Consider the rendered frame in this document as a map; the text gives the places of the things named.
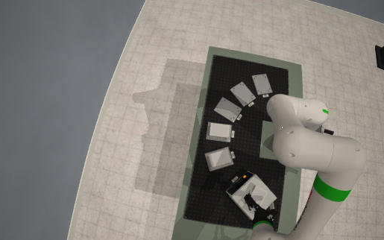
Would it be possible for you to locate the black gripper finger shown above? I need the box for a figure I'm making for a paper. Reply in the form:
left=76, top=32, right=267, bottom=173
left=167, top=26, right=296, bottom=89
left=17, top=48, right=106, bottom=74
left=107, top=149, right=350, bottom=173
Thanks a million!
left=267, top=202, right=278, bottom=220
left=244, top=190, right=262, bottom=211

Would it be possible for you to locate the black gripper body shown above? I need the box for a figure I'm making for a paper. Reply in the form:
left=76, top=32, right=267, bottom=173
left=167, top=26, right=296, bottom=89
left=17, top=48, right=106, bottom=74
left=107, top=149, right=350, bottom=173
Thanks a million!
left=254, top=207, right=270, bottom=217

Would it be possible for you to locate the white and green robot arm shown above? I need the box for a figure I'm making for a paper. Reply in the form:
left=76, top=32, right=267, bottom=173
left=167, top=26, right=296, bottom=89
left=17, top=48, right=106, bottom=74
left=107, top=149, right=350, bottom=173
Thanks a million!
left=250, top=94, right=367, bottom=240

